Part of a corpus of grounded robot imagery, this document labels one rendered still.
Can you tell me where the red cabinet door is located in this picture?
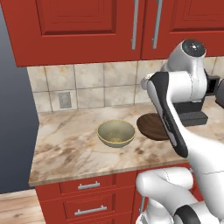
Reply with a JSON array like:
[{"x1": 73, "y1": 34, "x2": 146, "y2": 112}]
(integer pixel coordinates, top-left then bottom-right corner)
[
  {"x1": 0, "y1": 0, "x2": 147, "y2": 68},
  {"x1": 140, "y1": 0, "x2": 224, "y2": 61}
]

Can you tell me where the olive green bowl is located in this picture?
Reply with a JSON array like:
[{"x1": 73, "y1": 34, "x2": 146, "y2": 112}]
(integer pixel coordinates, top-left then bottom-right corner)
[{"x1": 96, "y1": 119, "x2": 137, "y2": 149}]

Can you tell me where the dark brown wooden bowl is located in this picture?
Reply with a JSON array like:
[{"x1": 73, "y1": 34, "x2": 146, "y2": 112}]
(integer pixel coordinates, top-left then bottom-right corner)
[{"x1": 136, "y1": 113, "x2": 171, "y2": 142}]

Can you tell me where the red drawer front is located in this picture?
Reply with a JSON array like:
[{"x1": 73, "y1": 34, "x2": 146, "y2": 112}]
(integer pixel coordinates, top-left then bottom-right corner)
[
  {"x1": 62, "y1": 192, "x2": 117, "y2": 221},
  {"x1": 58, "y1": 174, "x2": 116, "y2": 196}
]

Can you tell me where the black coffee machine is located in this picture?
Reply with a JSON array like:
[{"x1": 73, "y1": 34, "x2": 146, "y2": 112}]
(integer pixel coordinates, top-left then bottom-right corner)
[{"x1": 172, "y1": 68, "x2": 221, "y2": 128}]

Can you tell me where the dark grey appliance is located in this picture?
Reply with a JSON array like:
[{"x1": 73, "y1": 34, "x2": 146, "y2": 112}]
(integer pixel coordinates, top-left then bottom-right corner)
[{"x1": 214, "y1": 78, "x2": 224, "y2": 109}]

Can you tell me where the grey wall outlet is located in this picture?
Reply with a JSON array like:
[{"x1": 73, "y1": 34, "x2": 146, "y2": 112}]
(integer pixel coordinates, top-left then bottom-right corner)
[{"x1": 57, "y1": 91, "x2": 73, "y2": 109}]

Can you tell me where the silver drawer handle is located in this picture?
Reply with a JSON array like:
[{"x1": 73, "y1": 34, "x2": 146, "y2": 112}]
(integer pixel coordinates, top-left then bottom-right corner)
[
  {"x1": 73, "y1": 205, "x2": 109, "y2": 217},
  {"x1": 77, "y1": 181, "x2": 102, "y2": 191}
]

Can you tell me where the silver cabinet door handle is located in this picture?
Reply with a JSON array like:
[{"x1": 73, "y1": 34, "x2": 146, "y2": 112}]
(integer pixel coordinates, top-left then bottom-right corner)
[
  {"x1": 151, "y1": 0, "x2": 164, "y2": 50},
  {"x1": 130, "y1": 0, "x2": 140, "y2": 51}
]

